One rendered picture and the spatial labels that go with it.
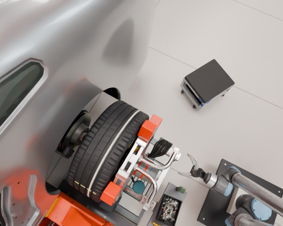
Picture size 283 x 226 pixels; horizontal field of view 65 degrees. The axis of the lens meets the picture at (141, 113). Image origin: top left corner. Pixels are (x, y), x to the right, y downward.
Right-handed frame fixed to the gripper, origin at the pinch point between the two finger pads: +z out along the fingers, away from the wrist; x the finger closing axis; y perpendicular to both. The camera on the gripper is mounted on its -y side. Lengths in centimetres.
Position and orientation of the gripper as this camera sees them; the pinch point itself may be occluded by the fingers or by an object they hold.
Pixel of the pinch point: (182, 162)
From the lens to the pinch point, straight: 159.7
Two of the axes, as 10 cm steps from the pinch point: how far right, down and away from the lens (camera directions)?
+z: -8.7, -4.8, 1.3
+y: -0.1, 2.8, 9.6
